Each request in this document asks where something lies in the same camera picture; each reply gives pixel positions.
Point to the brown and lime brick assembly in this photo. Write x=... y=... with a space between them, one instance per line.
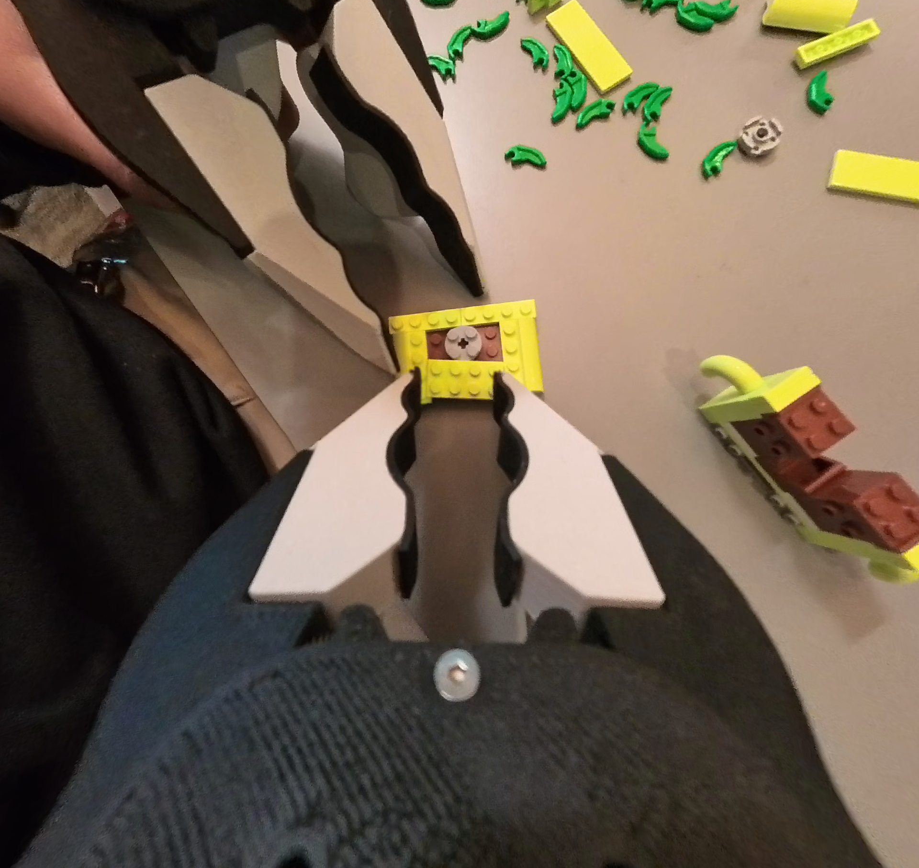
x=461 y=342

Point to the scatter of green leaf pieces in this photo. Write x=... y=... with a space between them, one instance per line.
x=573 y=92

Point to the grey round plate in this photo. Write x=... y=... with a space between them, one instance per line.
x=759 y=137

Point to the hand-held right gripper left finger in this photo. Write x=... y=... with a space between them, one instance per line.
x=337 y=523

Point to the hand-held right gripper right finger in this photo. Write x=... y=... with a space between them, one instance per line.
x=574 y=523

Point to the brown and lime trunk build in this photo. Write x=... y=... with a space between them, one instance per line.
x=811 y=423

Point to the person's black clothing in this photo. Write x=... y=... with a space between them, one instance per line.
x=108 y=451

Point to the large lime half-round brick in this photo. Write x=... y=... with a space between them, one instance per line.
x=808 y=10

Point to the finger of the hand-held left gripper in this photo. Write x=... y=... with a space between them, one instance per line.
x=362 y=31
x=237 y=164

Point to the person's left hand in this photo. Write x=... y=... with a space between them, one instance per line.
x=43 y=107

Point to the long lime flat tile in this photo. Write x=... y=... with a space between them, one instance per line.
x=589 y=42
x=872 y=177

